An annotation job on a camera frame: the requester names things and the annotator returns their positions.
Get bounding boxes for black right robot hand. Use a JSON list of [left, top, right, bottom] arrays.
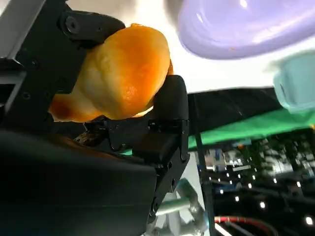
[[0, 0, 190, 236]]

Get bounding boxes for orange and white toy bread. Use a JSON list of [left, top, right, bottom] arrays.
[[48, 23, 174, 123]]

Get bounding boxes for black stand pole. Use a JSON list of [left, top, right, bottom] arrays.
[[190, 94, 218, 236]]

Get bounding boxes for green cloth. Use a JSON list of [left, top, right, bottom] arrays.
[[123, 108, 315, 156]]

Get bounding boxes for lilac plate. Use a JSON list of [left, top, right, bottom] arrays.
[[177, 0, 315, 60]]

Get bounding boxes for pale green mug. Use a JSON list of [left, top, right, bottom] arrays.
[[272, 50, 315, 114]]

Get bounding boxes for red cable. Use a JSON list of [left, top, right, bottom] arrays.
[[214, 215, 280, 236]]

